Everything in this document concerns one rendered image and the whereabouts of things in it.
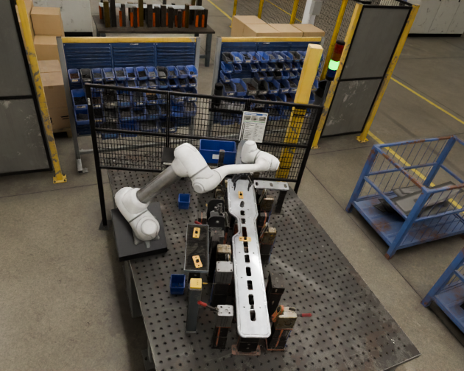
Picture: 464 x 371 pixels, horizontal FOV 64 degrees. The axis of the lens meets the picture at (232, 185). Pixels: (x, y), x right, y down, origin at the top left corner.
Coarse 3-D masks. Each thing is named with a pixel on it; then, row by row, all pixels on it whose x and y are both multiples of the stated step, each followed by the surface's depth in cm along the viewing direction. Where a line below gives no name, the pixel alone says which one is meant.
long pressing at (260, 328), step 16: (240, 208) 278; (256, 208) 281; (240, 224) 266; (256, 240) 256; (240, 256) 242; (256, 256) 244; (240, 272) 232; (256, 272) 234; (240, 288) 223; (256, 288) 225; (240, 304) 215; (256, 304) 216; (240, 320) 207; (256, 320) 208; (256, 336) 201
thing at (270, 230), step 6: (270, 228) 260; (264, 234) 258; (270, 234) 258; (264, 240) 262; (270, 240) 263; (264, 246) 266; (270, 246) 266; (264, 252) 271; (270, 252) 273; (264, 258) 274; (264, 264) 278
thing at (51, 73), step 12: (48, 60) 497; (48, 72) 472; (60, 72) 474; (48, 84) 446; (60, 84) 450; (48, 96) 450; (60, 96) 457; (48, 108) 459; (60, 108) 466; (60, 120) 475
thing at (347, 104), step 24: (360, 24) 449; (384, 24) 464; (408, 24) 476; (360, 48) 472; (384, 48) 488; (336, 72) 481; (360, 72) 499; (384, 72) 516; (336, 96) 510; (360, 96) 530; (336, 120) 539; (360, 120) 561; (312, 144) 553
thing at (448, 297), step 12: (456, 264) 314; (444, 276) 327; (456, 276) 343; (432, 288) 340; (444, 288) 349; (456, 288) 355; (432, 300) 349; (444, 300) 341; (456, 300) 343; (444, 312) 333; (456, 312) 333; (456, 324) 324
